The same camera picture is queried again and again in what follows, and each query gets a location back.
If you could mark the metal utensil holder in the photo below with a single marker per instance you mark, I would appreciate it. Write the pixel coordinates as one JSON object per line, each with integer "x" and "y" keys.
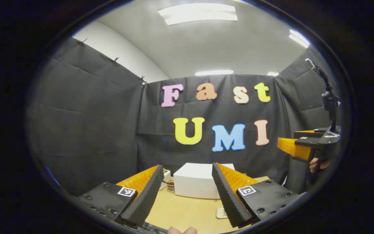
{"x": 170, "y": 188}

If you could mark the ceiling light panel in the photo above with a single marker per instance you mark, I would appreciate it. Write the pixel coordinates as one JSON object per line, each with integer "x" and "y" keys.
{"x": 272, "y": 74}
{"x": 299, "y": 38}
{"x": 213, "y": 72}
{"x": 198, "y": 13}

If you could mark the white microwave oven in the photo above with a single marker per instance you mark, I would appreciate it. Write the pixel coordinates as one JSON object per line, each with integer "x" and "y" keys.
{"x": 195, "y": 180}

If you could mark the white divided plate with beans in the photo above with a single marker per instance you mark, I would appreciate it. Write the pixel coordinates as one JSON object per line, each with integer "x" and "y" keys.
{"x": 221, "y": 213}

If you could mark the white toaster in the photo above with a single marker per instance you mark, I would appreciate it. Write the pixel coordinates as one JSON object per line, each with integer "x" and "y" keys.
{"x": 167, "y": 175}

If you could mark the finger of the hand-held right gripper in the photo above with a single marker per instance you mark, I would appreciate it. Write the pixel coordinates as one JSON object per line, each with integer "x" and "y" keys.
{"x": 310, "y": 133}
{"x": 295, "y": 148}

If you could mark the black backdrop cloth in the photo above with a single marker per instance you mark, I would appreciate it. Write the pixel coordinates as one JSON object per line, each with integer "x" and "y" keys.
{"x": 93, "y": 123}

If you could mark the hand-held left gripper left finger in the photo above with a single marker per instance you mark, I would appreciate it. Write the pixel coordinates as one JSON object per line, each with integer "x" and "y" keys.
{"x": 148, "y": 198}

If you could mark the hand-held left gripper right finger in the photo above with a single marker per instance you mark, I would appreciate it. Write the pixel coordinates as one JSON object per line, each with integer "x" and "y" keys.
{"x": 226, "y": 198}

